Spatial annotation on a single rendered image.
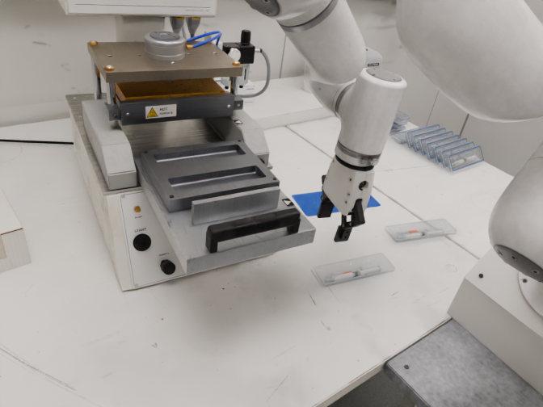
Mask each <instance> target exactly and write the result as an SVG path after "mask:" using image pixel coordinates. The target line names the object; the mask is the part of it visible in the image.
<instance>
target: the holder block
mask: <svg viewBox="0 0 543 407"><path fill-rule="evenodd" d="M141 163H142V165H143V166H144V168H145V170H146V172H147V174H148V175H149V177H150V179H151V181H152V183H153V185H154V186H155V188H156V190H157V192H158V194H159V195H160V197H161V199H162V202H163V203H164V204H165V206H166V209H167V211H168V212H169V213H170V212H178V211H182V210H187V209H192V201H196V200H201V199H209V198H213V197H218V196H223V195H232V194H236V193H241V192H245V191H254V190H258V189H263V188H268V187H276V186H278V187H279V186H280V180H279V179H278V178H277V177H276V176H275V175H274V174H273V173H272V172H271V171H270V170H269V169H268V168H267V167H266V166H265V165H264V164H263V163H262V161H261V160H260V159H259V158H258V157H257V156H256V155H255V154H254V153H253V152H252V151H251V150H250V148H249V147H248V146H247V145H246V144H245V143H244V142H243V141H242V140H241V139H239V140H231V141H218V142H212V143H205V144H198V145H185V146H178V147H171V148H164V149H151V150H145V151H141Z"/></svg>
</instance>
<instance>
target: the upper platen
mask: <svg viewBox="0 0 543 407"><path fill-rule="evenodd" d="M115 85H116V101H117V102H118V103H119V101H124V100H136V99H159V98H171V97H183V96H195V95H207V94H225V90H224V89H223V88H222V87H221V86H220V85H219V84H218V83H216V82H215V81H214V80H213V78H193V79H176V80H160V81H143V82H115Z"/></svg>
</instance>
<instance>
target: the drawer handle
mask: <svg viewBox="0 0 543 407"><path fill-rule="evenodd" d="M300 216H301V214H300V212H299V211H298V210H297V209H296V208H289V209H284V210H281V211H277V212H269V213H265V214H262V215H257V216H250V217H246V218H242V219H238V220H231V221H226V222H222V223H219V224H211V225H209V226H208V228H207V232H206V242H205V245H206V247H207V249H208V251H209V253H210V254H211V253H215V252H217V245H218V242H222V241H228V240H232V239H235V238H239V237H245V236H250V235H253V234H256V233H263V232H266V231H271V230H274V229H281V228H284V227H287V228H288V230H289V231H290V232H291V233H298V230H299V226H300V222H301V219H300Z"/></svg>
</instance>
